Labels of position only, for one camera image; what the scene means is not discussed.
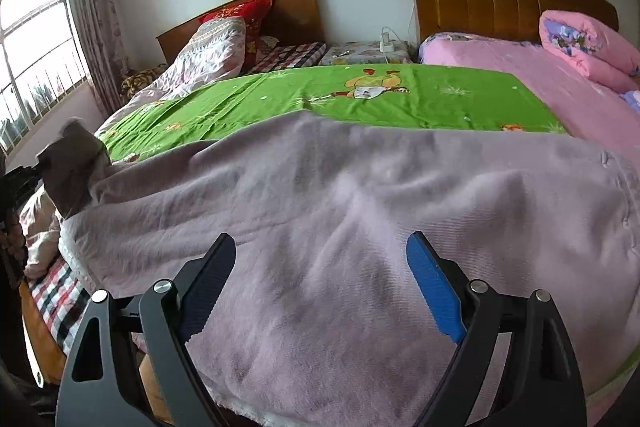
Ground window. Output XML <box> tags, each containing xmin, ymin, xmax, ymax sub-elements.
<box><xmin>0</xmin><ymin>0</ymin><xmax>93</xmax><ymax>152</ymax></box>

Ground brown patterned blanket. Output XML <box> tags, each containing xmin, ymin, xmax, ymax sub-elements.
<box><xmin>119</xmin><ymin>63</ymin><xmax>168</xmax><ymax>105</ymax></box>

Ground plain wooden headboard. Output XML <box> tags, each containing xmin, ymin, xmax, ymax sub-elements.
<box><xmin>156</xmin><ymin>0</ymin><xmax>327</xmax><ymax>65</ymax></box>

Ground pink folded quilt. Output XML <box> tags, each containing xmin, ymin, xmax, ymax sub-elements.
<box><xmin>539</xmin><ymin>9</ymin><xmax>640</xmax><ymax>94</ymax></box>

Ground wooden bed frame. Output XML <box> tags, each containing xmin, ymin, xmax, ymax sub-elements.
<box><xmin>19</xmin><ymin>279</ymin><xmax>68</xmax><ymax>403</ymax></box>

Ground nightstand with floral cloth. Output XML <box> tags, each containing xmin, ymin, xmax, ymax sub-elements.
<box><xmin>320</xmin><ymin>41</ymin><xmax>413</xmax><ymax>66</ymax></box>

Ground red pillow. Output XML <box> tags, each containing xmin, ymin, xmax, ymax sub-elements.
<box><xmin>200</xmin><ymin>0</ymin><xmax>275</xmax><ymax>68</ymax></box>

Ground purple floral pillow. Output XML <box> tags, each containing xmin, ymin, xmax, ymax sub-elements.
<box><xmin>425</xmin><ymin>32</ymin><xmax>483</xmax><ymax>44</ymax></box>

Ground pink bedsheet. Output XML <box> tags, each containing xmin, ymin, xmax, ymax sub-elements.
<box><xmin>417</xmin><ymin>32</ymin><xmax>640</xmax><ymax>168</ymax></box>

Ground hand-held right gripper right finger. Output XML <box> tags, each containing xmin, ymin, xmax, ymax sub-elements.
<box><xmin>406</xmin><ymin>231</ymin><xmax>588</xmax><ymax>427</ymax></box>

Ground dark plaid bedsheet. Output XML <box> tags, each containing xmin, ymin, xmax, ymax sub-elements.
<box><xmin>247</xmin><ymin>41</ymin><xmax>327</xmax><ymax>74</ymax></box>

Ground pale pink cloth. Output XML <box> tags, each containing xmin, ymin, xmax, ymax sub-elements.
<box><xmin>22</xmin><ymin>192</ymin><xmax>63</xmax><ymax>280</ymax></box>

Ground pink floral curtain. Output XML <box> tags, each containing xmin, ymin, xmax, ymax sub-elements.
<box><xmin>62</xmin><ymin>0</ymin><xmax>126</xmax><ymax>118</ymax></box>

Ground brown cloth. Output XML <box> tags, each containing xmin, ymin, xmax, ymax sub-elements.
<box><xmin>37</xmin><ymin>118</ymin><xmax>112</xmax><ymax>219</ymax></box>

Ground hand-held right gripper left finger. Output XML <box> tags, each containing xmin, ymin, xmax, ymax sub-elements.
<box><xmin>55</xmin><ymin>233</ymin><xmax>237</xmax><ymax>427</ymax></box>

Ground green cartoon bedsheet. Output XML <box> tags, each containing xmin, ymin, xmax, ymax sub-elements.
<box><xmin>95</xmin><ymin>63</ymin><xmax>640</xmax><ymax>403</ymax></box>

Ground red plaid bedsheet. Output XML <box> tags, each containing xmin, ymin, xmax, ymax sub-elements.
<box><xmin>27</xmin><ymin>254</ymin><xmax>96</xmax><ymax>358</ymax></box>

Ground pink patterned quilt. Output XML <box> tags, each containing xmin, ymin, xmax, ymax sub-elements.
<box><xmin>97</xmin><ymin>16</ymin><xmax>248</xmax><ymax>138</ymax></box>

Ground lilac fleece pants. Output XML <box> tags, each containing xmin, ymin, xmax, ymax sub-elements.
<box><xmin>59</xmin><ymin>111</ymin><xmax>640</xmax><ymax>427</ymax></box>

